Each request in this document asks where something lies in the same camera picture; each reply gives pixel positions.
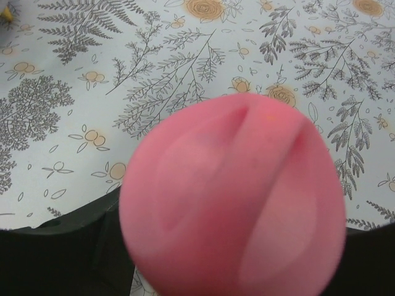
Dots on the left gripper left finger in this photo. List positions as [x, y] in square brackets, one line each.
[80, 253]

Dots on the floral patterned table mat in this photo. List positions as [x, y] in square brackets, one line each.
[84, 82]

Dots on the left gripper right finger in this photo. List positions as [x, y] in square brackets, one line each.
[367, 264]

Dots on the pink round sharpener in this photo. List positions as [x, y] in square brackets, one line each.
[236, 195]

